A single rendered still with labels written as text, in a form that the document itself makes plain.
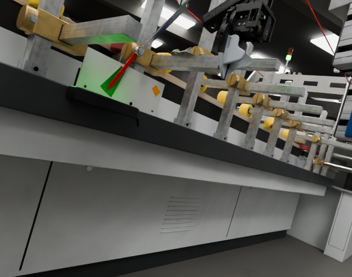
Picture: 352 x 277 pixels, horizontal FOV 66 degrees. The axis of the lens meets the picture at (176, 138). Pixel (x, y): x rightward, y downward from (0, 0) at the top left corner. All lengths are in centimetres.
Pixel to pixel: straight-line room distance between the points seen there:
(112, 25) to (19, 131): 32
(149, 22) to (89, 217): 70
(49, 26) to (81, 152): 30
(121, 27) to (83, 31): 12
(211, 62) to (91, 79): 28
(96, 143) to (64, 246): 46
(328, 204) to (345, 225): 27
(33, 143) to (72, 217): 43
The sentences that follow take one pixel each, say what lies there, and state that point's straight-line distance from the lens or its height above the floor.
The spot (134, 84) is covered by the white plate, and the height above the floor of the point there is 76.
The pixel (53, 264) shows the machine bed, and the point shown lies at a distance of 110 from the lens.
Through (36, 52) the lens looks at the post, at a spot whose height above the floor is 74.
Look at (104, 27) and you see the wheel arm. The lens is 50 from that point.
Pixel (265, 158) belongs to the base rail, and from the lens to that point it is 146.
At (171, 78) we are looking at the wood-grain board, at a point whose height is 89.
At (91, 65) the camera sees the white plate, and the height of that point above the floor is 76.
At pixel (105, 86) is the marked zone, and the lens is 70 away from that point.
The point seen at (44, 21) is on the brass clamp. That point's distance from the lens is 65.
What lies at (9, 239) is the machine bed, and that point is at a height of 22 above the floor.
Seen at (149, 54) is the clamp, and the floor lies 86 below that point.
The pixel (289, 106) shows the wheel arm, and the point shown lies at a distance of 135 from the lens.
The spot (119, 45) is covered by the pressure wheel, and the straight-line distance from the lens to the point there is 91.
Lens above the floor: 66
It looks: level
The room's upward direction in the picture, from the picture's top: 17 degrees clockwise
